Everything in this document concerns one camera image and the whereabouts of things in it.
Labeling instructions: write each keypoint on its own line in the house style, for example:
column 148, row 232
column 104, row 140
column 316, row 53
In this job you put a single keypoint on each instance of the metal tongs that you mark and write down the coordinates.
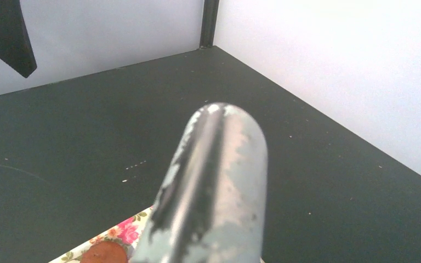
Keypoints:
column 211, row 204

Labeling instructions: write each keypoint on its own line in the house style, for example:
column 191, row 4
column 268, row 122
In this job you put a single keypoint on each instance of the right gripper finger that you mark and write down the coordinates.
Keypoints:
column 15, row 46

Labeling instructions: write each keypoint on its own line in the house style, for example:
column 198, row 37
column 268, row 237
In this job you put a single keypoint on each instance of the floral cookie tray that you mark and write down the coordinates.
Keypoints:
column 126, row 234

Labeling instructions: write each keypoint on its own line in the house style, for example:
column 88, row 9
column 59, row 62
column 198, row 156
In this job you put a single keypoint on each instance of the dark brown round cookie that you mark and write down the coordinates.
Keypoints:
column 105, row 252

